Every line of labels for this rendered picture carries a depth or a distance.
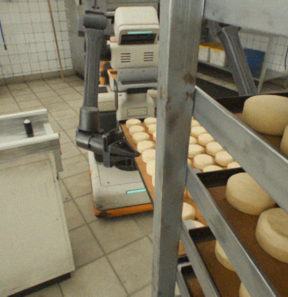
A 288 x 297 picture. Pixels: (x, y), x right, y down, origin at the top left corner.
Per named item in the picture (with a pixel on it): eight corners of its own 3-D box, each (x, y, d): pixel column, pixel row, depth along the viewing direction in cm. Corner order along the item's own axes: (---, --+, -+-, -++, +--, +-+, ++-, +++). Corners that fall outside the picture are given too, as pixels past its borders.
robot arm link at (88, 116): (102, 137, 93) (76, 136, 92) (105, 103, 89) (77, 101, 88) (103, 149, 82) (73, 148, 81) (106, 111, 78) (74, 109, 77)
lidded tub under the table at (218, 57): (206, 62, 501) (208, 47, 487) (225, 59, 521) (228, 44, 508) (222, 66, 472) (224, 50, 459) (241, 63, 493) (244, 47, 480)
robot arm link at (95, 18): (112, -11, 93) (81, -16, 91) (110, 29, 93) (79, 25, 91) (105, 41, 137) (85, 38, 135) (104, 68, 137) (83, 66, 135)
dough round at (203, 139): (214, 140, 84) (215, 134, 83) (215, 147, 80) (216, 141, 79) (197, 138, 85) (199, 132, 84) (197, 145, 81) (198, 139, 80)
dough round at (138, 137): (145, 136, 86) (145, 130, 85) (151, 143, 82) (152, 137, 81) (130, 139, 85) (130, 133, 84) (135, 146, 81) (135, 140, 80)
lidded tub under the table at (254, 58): (225, 68, 467) (228, 51, 453) (244, 64, 488) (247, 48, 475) (243, 72, 439) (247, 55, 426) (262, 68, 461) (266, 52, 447)
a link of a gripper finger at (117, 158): (132, 146, 71) (103, 137, 75) (132, 170, 74) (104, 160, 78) (145, 137, 76) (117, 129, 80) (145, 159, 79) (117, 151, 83)
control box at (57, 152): (55, 173, 124) (50, 146, 117) (47, 148, 142) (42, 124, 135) (64, 171, 125) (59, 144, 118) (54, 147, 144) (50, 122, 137)
